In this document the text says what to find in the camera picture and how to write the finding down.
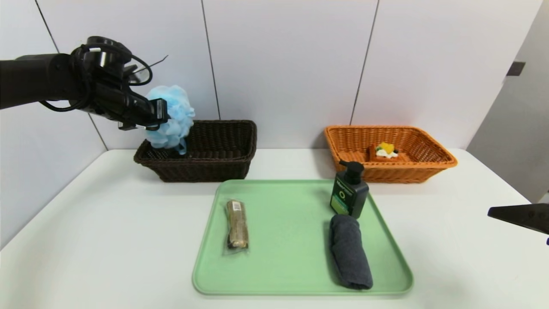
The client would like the plastic snack roll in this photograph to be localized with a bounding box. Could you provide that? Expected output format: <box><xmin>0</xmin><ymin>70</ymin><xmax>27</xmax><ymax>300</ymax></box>
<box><xmin>223</xmin><ymin>199</ymin><xmax>250</xmax><ymax>254</ymax></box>

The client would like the blue mesh bath loofah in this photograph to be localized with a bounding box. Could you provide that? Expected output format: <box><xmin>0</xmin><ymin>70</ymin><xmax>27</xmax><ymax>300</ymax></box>
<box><xmin>145</xmin><ymin>85</ymin><xmax>196</xmax><ymax>156</ymax></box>

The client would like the toy waffle with fruit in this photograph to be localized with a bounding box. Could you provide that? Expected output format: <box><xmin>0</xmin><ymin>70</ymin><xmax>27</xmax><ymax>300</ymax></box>
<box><xmin>367</xmin><ymin>142</ymin><xmax>406</xmax><ymax>163</ymax></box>

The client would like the dark grey towel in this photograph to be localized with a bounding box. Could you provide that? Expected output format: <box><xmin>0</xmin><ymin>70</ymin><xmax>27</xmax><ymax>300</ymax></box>
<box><xmin>329</xmin><ymin>214</ymin><xmax>374</xmax><ymax>290</ymax></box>

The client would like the dark brown wicker basket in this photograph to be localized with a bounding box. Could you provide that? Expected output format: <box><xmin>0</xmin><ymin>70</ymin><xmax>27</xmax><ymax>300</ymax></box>
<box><xmin>134</xmin><ymin>120</ymin><xmax>258</xmax><ymax>183</ymax></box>

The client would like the orange wicker basket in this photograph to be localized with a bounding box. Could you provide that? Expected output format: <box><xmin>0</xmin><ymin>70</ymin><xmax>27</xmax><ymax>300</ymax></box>
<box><xmin>324</xmin><ymin>125</ymin><xmax>457</xmax><ymax>184</ymax></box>

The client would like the dark green pump bottle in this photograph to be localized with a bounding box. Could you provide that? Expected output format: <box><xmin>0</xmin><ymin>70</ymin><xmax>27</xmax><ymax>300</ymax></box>
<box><xmin>329</xmin><ymin>160</ymin><xmax>369</xmax><ymax>219</ymax></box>

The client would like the light green plastic tray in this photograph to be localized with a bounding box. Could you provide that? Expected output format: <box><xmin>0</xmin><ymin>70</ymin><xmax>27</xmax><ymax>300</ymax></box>
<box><xmin>193</xmin><ymin>179</ymin><xmax>413</xmax><ymax>295</ymax></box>

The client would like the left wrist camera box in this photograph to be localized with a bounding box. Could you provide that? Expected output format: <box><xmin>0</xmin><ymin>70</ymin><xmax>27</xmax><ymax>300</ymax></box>
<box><xmin>149</xmin><ymin>98</ymin><xmax>169</xmax><ymax>126</ymax></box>

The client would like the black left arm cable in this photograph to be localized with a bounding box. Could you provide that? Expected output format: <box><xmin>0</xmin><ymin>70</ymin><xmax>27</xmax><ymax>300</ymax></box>
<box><xmin>41</xmin><ymin>43</ymin><xmax>169</xmax><ymax>113</ymax></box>

